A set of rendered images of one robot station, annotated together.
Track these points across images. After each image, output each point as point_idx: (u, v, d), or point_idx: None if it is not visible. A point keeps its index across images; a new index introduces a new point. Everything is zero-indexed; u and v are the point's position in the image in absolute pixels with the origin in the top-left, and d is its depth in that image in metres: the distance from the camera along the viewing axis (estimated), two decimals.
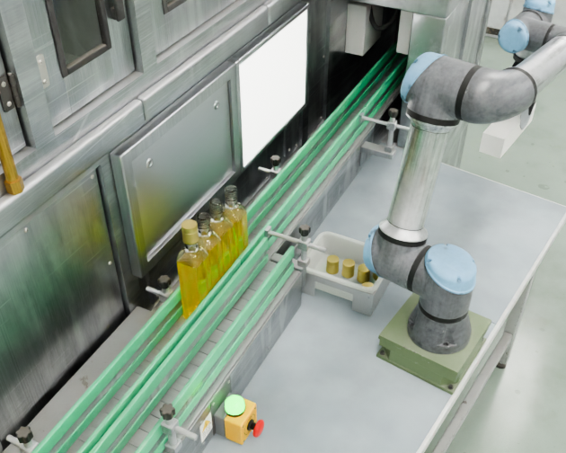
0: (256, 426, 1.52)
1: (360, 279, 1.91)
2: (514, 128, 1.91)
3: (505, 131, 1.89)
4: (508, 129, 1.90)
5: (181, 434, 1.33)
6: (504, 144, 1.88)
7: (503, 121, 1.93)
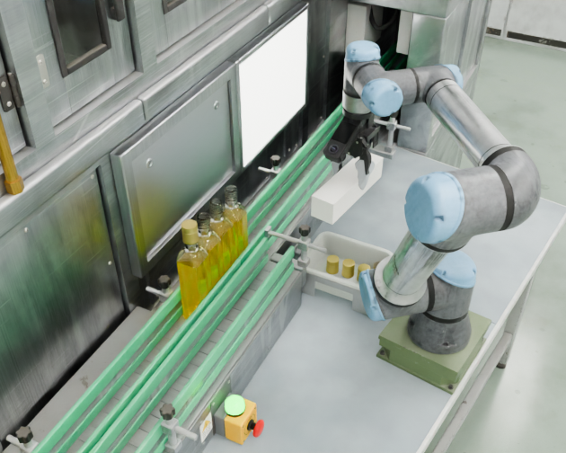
0: (256, 426, 1.52)
1: None
2: (349, 189, 1.68)
3: (337, 193, 1.66)
4: (340, 191, 1.67)
5: (181, 434, 1.33)
6: (334, 208, 1.64)
7: (339, 182, 1.70)
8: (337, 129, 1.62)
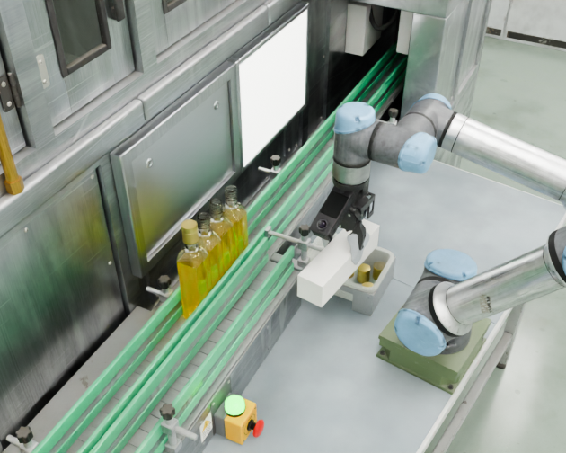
0: (256, 426, 1.52)
1: (360, 279, 1.91)
2: (340, 266, 1.47)
3: (327, 272, 1.45)
4: (331, 270, 1.46)
5: (181, 434, 1.33)
6: (323, 290, 1.43)
7: (329, 256, 1.49)
8: (326, 201, 1.41)
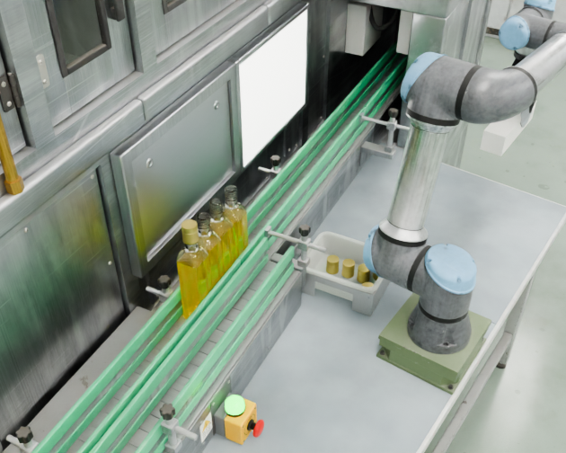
0: (256, 426, 1.52)
1: (360, 279, 1.91)
2: (515, 125, 1.90)
3: (506, 128, 1.89)
4: (508, 127, 1.90)
5: (181, 434, 1.33)
6: (505, 141, 1.87)
7: (504, 119, 1.93)
8: None
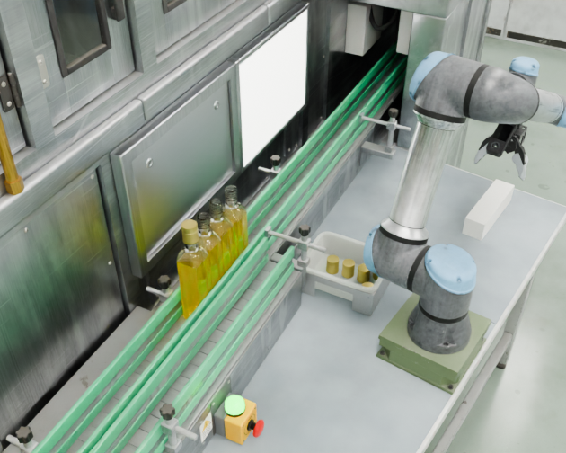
0: (256, 426, 1.52)
1: (360, 279, 1.91)
2: (494, 212, 2.09)
3: (485, 216, 2.08)
4: (488, 214, 2.09)
5: (181, 434, 1.33)
6: (484, 228, 2.06)
7: (484, 206, 2.12)
8: (496, 129, 1.96)
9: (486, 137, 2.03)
